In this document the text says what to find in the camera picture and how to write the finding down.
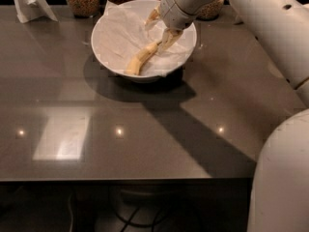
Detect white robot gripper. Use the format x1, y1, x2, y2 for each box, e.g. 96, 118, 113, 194
145, 0, 197, 53

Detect yellow banana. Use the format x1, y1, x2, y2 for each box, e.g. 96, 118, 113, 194
125, 42, 160, 75

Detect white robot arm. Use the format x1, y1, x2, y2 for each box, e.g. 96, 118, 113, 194
146, 0, 309, 232

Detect white paper napkin in bowl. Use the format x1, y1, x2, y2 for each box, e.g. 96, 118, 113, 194
97, 0, 190, 78

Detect white bowl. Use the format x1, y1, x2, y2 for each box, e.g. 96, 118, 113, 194
91, 0, 198, 84

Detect glass jar of pale beans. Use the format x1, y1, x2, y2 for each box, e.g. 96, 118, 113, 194
197, 0, 224, 20

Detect white folded card left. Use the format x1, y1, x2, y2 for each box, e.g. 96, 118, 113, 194
14, 0, 57, 23

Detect black cables under table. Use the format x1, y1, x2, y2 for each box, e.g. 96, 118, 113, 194
109, 190, 182, 232

